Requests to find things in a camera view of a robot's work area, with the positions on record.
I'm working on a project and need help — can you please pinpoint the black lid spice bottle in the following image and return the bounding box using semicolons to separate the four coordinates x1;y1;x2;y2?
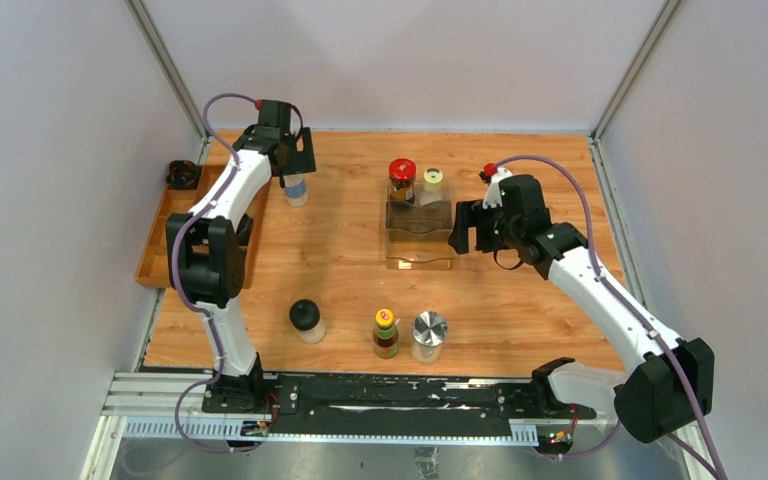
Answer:
289;299;326;344

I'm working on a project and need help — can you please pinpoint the silver lid glass jar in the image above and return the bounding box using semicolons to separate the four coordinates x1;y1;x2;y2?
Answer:
411;311;449;365

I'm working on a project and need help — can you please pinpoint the clear plastic organizer bin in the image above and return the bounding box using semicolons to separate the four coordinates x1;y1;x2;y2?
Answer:
382;171;455;271

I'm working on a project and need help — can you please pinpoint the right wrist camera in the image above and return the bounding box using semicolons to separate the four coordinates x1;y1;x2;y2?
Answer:
479;163;513;210

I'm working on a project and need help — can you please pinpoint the yellow cap sauce bottle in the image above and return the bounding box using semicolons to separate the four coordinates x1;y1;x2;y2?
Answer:
372;308;399;359

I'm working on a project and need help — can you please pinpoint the red lid sauce jar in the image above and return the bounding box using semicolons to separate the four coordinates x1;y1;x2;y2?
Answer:
388;158;417;203

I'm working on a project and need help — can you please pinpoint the yellow lid spice bottle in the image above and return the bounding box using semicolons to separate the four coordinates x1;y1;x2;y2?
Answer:
417;168;444;206

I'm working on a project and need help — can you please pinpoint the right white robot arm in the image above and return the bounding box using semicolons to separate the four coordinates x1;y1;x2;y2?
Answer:
448;169;715;443

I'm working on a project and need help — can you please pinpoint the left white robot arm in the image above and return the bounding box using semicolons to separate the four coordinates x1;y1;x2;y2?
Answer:
165;99;316;413

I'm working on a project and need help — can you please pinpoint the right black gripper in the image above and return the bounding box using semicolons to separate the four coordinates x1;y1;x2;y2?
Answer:
448;198;523;255

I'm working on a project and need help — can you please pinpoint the wooden compartment tray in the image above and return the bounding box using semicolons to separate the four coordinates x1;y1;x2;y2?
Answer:
135;165;271;289

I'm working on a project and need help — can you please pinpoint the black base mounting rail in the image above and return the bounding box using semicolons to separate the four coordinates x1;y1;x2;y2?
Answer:
202;373;597;438

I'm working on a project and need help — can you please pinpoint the purple cable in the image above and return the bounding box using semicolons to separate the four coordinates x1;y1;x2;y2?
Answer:
480;154;730;480
170;93;302;454

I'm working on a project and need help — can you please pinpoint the silver lid blue bottle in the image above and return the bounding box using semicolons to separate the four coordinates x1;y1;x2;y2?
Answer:
282;174;309;207

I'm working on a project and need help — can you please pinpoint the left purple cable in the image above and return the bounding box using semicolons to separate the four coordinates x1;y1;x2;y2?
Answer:
170;93;302;454

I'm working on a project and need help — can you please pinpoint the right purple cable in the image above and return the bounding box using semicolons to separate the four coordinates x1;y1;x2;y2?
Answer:
480;154;730;480

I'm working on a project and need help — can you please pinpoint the black cable coil outside tray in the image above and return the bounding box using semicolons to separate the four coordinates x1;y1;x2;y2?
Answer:
165;159;202;191

